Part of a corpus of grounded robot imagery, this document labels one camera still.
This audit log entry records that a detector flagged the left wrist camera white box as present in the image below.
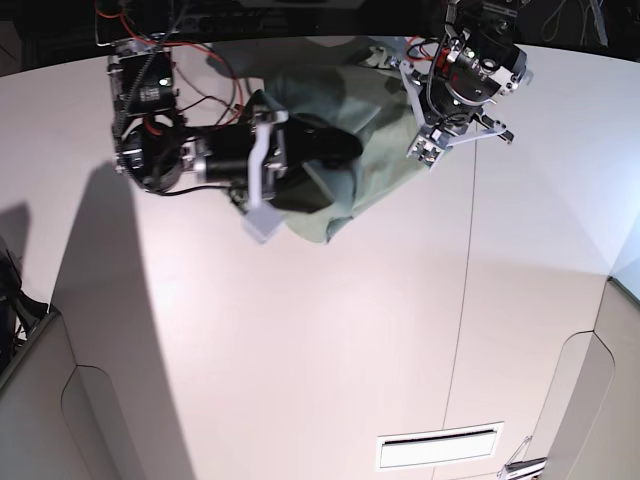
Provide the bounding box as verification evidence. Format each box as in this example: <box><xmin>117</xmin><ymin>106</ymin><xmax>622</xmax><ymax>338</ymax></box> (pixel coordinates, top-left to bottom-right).
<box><xmin>406</xmin><ymin>132</ymin><xmax>446</xmax><ymax>169</ymax></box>

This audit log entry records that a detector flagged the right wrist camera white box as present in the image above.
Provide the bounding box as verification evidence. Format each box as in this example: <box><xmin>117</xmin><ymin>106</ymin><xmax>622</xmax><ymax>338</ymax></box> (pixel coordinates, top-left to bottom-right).
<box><xmin>243</xmin><ymin>203</ymin><xmax>283</xmax><ymax>244</ymax></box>

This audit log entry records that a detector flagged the white looped cable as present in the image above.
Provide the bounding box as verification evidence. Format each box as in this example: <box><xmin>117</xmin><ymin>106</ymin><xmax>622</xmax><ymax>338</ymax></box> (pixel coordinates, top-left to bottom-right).
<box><xmin>542</xmin><ymin>0</ymin><xmax>571</xmax><ymax>46</ymax></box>

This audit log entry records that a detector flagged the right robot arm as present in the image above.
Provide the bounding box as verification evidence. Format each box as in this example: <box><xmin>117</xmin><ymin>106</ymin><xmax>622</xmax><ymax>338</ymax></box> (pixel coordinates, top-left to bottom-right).
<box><xmin>108</xmin><ymin>1</ymin><xmax>363</xmax><ymax>215</ymax></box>

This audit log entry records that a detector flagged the power strip with red switch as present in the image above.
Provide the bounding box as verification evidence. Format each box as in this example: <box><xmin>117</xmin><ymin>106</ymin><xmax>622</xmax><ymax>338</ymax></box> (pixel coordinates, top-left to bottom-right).
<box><xmin>180</xmin><ymin>8</ymin><xmax>317</xmax><ymax>36</ymax></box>

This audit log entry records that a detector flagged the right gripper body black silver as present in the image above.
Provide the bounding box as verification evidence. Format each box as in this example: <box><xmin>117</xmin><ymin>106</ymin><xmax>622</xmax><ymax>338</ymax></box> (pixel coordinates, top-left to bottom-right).
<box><xmin>183</xmin><ymin>105</ymin><xmax>289</xmax><ymax>203</ymax></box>

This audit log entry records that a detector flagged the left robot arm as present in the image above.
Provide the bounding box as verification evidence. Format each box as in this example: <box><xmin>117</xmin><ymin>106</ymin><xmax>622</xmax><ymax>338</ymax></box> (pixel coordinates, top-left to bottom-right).
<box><xmin>397</xmin><ymin>1</ymin><xmax>527</xmax><ymax>145</ymax></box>

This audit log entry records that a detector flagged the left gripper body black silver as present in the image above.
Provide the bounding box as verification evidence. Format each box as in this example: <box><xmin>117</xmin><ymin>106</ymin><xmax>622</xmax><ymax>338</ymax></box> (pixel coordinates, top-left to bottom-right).
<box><xmin>398</xmin><ymin>45</ymin><xmax>530</xmax><ymax>150</ymax></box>

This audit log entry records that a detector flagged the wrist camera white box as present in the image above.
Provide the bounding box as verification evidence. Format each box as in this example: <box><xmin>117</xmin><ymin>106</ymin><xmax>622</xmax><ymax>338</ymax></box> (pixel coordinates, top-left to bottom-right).
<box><xmin>243</xmin><ymin>203</ymin><xmax>283</xmax><ymax>244</ymax></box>
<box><xmin>406</xmin><ymin>132</ymin><xmax>446</xmax><ymax>169</ymax></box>

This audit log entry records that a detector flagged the light green T-shirt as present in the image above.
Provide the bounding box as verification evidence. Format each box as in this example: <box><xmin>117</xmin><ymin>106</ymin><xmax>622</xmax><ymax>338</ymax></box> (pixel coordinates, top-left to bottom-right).
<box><xmin>197</xmin><ymin>44</ymin><xmax>427</xmax><ymax>244</ymax></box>

